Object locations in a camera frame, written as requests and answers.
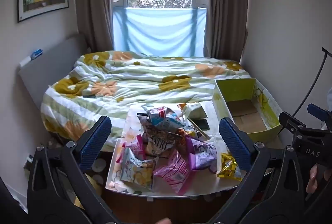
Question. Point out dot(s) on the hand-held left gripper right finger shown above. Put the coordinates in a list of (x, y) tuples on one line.
[(234, 144)]

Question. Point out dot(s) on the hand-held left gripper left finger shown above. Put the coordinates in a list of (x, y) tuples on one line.
[(96, 137)]

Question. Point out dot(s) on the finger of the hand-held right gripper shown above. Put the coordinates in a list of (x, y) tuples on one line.
[(317, 111), (291, 121)]

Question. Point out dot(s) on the gold yellow snack packet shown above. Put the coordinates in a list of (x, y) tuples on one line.
[(229, 168)]

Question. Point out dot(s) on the green cardboard box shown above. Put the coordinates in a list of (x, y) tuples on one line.
[(243, 115)]

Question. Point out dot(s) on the purple snack packet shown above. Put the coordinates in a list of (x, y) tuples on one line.
[(203, 153)]

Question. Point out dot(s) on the magenta white snack packet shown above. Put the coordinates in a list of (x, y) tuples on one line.
[(132, 146)]

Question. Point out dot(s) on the brown chips bag white label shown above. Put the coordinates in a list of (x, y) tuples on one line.
[(160, 144)]

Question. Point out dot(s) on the pink striped snack packet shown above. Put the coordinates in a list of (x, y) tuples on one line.
[(172, 172)]

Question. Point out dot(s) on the teal snack packet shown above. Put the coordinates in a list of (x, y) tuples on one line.
[(170, 121)]

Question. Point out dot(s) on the silver red snack packet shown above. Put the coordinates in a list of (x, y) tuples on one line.
[(160, 112)]

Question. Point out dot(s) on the person's right hand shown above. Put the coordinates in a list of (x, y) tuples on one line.
[(312, 179)]

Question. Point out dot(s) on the floral tablecloth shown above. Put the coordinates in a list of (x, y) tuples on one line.
[(211, 133)]

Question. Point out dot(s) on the dark patterned rug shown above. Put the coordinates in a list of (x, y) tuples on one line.
[(99, 164)]

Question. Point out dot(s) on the dark green snack packet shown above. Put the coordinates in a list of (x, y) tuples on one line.
[(202, 124)]

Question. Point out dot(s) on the maroon snack packet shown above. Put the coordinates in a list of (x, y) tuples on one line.
[(146, 124)]

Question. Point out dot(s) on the green beige snack packet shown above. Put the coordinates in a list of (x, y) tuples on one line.
[(193, 109)]

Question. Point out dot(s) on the floral blanket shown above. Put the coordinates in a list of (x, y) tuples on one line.
[(134, 78)]

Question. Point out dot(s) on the white round table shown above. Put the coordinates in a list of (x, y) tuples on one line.
[(145, 195)]

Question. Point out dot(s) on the grey headboard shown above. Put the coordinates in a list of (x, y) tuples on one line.
[(49, 68)]

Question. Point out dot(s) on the blue and white small object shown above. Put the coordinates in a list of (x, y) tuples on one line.
[(36, 54)]

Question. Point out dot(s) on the light blue cloth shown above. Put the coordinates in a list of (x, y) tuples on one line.
[(158, 31)]

